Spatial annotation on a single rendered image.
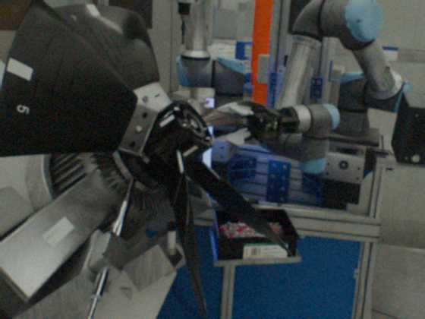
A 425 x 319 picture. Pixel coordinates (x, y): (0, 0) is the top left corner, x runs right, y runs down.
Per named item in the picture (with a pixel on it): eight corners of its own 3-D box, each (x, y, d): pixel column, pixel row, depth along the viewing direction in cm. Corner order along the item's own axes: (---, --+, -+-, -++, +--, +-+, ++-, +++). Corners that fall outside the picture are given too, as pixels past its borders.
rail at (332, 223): (92, 216, 140) (92, 191, 138) (97, 210, 143) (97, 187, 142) (378, 243, 137) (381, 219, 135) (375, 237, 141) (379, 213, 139)
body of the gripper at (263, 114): (262, 115, 104) (302, 112, 110) (245, 104, 110) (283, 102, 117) (259, 145, 106) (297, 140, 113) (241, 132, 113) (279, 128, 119)
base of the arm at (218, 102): (216, 108, 186) (218, 86, 184) (250, 113, 183) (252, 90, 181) (203, 115, 172) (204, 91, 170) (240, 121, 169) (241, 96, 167)
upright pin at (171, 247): (164, 254, 89) (165, 225, 87) (167, 249, 91) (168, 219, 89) (174, 255, 89) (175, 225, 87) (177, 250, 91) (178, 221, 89)
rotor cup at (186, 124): (155, 200, 82) (210, 162, 80) (105, 139, 80) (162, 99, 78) (176, 173, 96) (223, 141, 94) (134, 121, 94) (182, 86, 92)
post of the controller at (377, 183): (369, 217, 136) (377, 156, 131) (367, 213, 139) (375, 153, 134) (379, 219, 136) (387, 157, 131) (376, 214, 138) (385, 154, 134)
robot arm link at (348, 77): (346, 101, 173) (351, 67, 170) (378, 108, 165) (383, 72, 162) (331, 104, 164) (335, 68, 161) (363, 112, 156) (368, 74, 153)
